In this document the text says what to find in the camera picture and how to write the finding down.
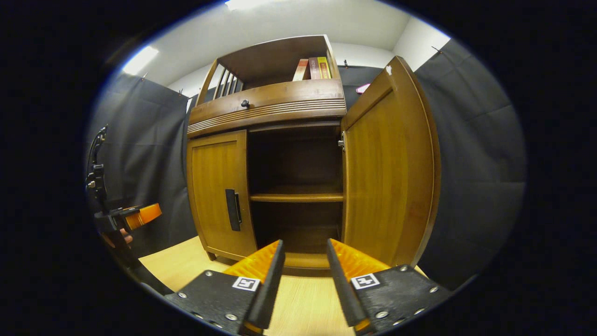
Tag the wooden double-door shoe cabinet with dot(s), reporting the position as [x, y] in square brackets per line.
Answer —
[275, 58]

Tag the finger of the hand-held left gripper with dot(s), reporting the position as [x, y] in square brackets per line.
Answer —
[147, 214]

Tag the wooden shoe cabinet door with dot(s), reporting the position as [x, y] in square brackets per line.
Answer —
[387, 177]
[210, 196]

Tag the wooden cabinet shelf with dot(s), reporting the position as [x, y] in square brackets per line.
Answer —
[294, 197]

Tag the wooden cabinet drawer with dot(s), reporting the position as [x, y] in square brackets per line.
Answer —
[298, 93]

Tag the silver door hinge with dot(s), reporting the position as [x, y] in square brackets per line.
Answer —
[341, 141]

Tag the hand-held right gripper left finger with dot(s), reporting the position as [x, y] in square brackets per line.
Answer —
[268, 289]

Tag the maroon book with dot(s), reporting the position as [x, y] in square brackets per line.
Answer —
[314, 68]

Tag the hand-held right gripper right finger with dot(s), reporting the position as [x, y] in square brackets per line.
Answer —
[343, 289]

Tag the ceiling light strip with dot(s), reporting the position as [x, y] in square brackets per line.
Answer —
[140, 59]

